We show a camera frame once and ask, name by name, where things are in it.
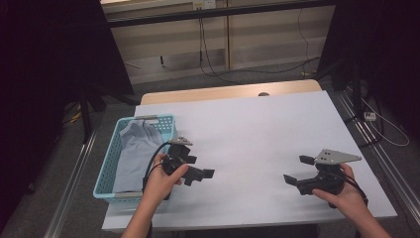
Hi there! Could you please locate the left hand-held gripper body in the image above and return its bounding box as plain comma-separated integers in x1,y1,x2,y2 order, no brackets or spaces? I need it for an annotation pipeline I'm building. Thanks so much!
161,135,205,187

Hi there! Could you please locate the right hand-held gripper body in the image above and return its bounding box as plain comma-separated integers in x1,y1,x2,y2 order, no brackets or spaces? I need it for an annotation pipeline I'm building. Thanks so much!
295,148,364,209

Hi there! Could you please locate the grey-blue t-shirt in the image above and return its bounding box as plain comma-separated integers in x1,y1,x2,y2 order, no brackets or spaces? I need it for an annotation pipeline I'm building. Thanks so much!
112,119,165,194

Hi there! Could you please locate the light blue plastic basket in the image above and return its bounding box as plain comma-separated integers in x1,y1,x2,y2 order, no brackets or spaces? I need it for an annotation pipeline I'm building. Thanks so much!
92,113,178,204

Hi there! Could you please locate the person's left hand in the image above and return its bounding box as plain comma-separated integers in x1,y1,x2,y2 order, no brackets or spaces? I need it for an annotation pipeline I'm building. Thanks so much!
143,154,190,208

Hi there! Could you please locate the person's right hand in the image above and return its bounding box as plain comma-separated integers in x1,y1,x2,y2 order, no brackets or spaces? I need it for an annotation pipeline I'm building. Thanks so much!
311,163,368,221

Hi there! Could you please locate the white table cover sheet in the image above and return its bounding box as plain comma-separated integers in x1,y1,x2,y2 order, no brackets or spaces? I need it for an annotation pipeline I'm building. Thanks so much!
101,90,398,232

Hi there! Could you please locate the black metal stand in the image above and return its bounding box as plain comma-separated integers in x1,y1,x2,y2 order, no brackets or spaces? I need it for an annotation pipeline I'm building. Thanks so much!
313,56,380,148

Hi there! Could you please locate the light wooden table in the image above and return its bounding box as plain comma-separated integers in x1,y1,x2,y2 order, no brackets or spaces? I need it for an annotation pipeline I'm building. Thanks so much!
140,78,323,106

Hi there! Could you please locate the black tripod stand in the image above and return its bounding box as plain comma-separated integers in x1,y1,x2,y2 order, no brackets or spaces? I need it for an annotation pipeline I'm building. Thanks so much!
78,85,142,145

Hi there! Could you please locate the narrow black curtain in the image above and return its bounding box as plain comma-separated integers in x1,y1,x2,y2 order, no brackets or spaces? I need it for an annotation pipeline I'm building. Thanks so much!
316,0,420,140

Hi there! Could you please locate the black horizontal bar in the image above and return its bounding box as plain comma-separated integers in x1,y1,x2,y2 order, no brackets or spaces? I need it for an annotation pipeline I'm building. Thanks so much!
107,0,336,29

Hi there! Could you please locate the wide black curtain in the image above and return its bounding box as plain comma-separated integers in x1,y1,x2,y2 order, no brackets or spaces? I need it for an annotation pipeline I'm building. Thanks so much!
0,0,135,229

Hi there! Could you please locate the left hand-held gripper black cable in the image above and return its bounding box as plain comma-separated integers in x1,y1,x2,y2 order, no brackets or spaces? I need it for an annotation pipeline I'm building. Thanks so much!
142,141,172,194

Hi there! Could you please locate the hand-held gripper black cable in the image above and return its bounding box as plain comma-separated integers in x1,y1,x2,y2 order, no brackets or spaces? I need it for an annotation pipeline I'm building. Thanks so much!
340,172,369,207
142,141,172,194

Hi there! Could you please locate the right hand-held gripper black cable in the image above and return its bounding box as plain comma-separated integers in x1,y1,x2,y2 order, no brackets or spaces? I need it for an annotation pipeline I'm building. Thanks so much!
340,172,369,207

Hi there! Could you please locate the aluminium floor rail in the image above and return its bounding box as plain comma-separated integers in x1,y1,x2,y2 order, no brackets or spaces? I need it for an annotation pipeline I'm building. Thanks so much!
44,132,98,238
331,88,420,226

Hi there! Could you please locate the white looped cable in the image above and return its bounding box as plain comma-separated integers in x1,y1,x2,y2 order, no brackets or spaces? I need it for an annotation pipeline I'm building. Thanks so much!
360,97,410,148

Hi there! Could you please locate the yellow cable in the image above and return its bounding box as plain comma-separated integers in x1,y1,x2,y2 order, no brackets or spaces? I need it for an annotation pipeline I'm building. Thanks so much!
62,110,82,125

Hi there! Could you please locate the thick black wall cable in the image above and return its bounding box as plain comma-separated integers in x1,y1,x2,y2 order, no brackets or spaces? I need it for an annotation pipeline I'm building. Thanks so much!
197,18,321,85

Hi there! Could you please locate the thin black wall cable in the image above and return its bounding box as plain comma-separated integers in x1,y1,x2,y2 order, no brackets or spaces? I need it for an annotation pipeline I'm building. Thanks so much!
296,8,313,75

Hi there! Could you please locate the white wall socket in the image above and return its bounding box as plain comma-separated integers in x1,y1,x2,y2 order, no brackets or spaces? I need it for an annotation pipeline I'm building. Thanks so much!
192,0,217,10

